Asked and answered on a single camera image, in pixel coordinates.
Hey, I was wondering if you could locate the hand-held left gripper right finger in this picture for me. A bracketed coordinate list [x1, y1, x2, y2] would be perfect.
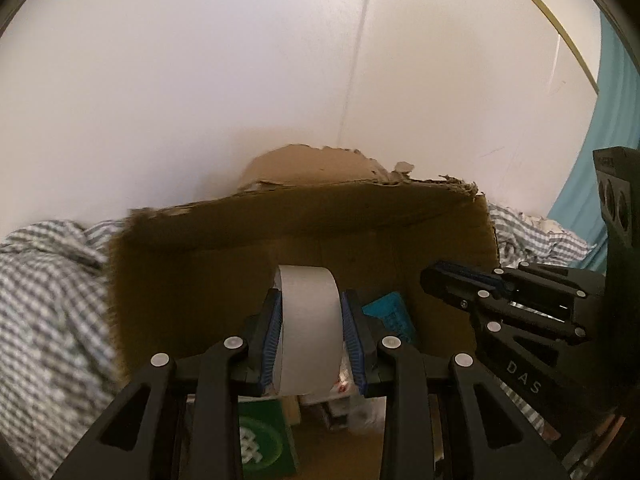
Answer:
[340, 290, 571, 480]

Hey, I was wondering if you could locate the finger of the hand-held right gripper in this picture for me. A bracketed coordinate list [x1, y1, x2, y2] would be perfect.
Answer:
[434, 259, 607, 306]
[420, 267, 589, 346]

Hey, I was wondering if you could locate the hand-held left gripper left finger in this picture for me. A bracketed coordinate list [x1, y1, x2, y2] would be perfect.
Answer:
[50, 287, 283, 480]

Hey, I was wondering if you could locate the white tape roll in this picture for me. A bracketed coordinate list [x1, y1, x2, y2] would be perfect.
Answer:
[270, 264, 346, 397]

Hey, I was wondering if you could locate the teal packet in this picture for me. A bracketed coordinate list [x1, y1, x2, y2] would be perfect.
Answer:
[361, 291, 418, 346]

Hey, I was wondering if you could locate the green paper box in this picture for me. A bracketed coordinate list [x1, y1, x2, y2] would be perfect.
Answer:
[237, 397, 301, 478]

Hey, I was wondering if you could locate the brown cardboard box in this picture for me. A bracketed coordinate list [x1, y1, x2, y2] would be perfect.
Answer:
[107, 144, 501, 480]

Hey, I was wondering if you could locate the teal curtain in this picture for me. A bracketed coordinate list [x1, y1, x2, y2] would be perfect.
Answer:
[547, 10, 640, 261]

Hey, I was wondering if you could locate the grey checked blanket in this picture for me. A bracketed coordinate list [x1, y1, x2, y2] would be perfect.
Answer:
[0, 202, 608, 480]

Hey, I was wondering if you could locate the gold wall trim strip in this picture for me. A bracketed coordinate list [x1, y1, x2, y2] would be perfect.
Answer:
[487, 0, 600, 93]

